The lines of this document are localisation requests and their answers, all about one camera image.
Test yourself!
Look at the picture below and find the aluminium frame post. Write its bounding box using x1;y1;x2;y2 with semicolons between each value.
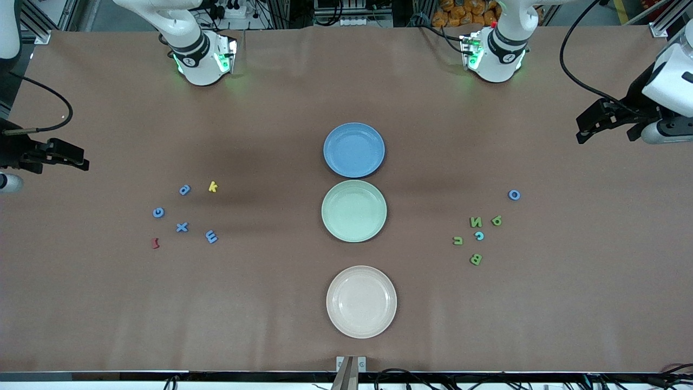
19;0;74;45
649;0;693;38

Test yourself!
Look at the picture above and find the white power strip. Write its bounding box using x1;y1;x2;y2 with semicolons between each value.
214;0;255;20

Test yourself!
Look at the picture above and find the brown table cover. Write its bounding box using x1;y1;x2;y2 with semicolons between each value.
0;26;693;374

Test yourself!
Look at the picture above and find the blue plate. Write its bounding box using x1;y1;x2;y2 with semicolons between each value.
323;122;386;179

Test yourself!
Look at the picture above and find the green plate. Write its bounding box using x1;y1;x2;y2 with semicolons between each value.
321;180;388;243

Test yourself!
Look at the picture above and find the bag of oranges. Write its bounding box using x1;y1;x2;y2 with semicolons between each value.
432;0;500;28

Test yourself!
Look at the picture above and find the black floor cable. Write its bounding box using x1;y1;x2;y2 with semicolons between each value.
374;368;434;390

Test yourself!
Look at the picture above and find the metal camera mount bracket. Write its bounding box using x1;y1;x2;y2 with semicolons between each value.
331;355;368;390

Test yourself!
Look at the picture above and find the beige plate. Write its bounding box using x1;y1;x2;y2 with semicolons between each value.
326;265;398;340

